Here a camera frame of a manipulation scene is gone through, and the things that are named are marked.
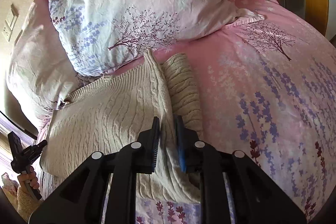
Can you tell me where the beige cable-knit sweater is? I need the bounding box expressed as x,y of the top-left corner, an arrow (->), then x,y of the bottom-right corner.
40,51 -> 203,203

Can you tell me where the left hand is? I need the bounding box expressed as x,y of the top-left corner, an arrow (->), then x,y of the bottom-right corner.
18,166 -> 39,194

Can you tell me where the fuzzy beige left sleeve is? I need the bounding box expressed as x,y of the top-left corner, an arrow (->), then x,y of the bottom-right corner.
17,186 -> 43,222

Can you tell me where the pale floral top pillow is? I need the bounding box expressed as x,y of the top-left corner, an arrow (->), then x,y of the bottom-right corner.
6,0 -> 84,128

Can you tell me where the pink floral bed sheet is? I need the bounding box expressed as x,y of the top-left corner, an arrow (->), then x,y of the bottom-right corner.
40,0 -> 335,223

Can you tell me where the white floral lower pillow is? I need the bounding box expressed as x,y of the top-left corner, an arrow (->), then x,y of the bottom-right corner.
49,0 -> 264,76

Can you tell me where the wall light switch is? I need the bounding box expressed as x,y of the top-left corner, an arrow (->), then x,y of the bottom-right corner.
2,4 -> 19,42

